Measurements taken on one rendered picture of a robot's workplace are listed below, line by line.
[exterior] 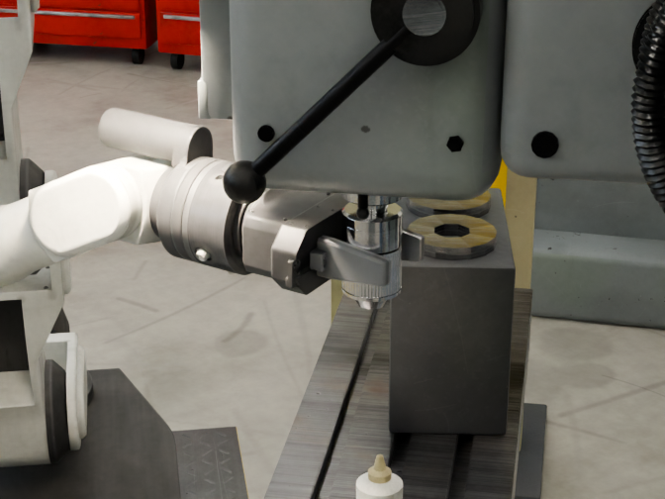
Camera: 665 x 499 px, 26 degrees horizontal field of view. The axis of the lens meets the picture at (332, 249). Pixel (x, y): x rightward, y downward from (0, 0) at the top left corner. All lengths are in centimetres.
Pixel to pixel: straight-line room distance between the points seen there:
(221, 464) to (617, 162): 157
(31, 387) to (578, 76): 117
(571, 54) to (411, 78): 11
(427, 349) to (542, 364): 221
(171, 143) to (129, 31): 489
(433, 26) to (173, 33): 507
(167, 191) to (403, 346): 36
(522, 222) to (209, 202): 185
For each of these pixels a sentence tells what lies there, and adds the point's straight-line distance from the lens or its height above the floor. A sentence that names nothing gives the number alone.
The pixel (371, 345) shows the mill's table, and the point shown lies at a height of 91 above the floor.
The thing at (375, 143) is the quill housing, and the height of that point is 136.
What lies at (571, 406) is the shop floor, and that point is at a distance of 346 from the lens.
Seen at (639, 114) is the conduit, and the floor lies 144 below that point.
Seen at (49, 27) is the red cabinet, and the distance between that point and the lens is 620.
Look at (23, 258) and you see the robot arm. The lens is 131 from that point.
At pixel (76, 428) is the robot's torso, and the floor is 68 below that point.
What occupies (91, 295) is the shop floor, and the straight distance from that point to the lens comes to 401.
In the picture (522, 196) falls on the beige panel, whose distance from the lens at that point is 294.
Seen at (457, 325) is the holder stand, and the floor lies 105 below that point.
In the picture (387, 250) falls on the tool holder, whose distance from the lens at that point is 110.
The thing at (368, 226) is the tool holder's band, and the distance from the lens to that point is 109.
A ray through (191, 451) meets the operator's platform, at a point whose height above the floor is 40.
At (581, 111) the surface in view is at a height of 139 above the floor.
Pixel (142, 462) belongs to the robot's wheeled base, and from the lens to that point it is 213.
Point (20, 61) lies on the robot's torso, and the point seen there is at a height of 123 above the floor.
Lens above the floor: 168
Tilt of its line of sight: 23 degrees down
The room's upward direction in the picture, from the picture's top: straight up
